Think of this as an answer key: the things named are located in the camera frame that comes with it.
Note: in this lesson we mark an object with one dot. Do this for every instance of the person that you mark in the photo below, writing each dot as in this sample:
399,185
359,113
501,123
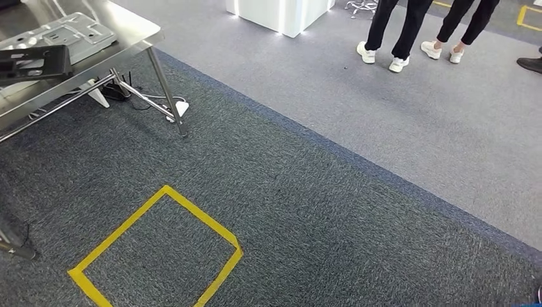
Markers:
406,25
474,21
529,64

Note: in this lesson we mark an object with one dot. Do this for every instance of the chrome chair base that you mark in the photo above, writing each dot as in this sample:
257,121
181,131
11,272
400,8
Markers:
362,6

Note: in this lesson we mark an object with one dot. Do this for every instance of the white power strip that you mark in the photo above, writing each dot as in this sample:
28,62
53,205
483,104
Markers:
180,109

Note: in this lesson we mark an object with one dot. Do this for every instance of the steel workbench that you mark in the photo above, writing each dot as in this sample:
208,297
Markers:
127,29

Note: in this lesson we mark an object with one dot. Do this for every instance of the long black plastic car part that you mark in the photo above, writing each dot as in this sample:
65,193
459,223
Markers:
38,63

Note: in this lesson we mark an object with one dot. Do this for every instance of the stamped silver metal panel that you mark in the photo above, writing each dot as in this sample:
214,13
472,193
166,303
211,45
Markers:
76,34

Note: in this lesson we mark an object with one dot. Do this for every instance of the black power adapter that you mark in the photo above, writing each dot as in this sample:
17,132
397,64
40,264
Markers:
112,91

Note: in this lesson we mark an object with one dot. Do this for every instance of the white lit display counter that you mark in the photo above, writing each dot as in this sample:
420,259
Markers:
288,15

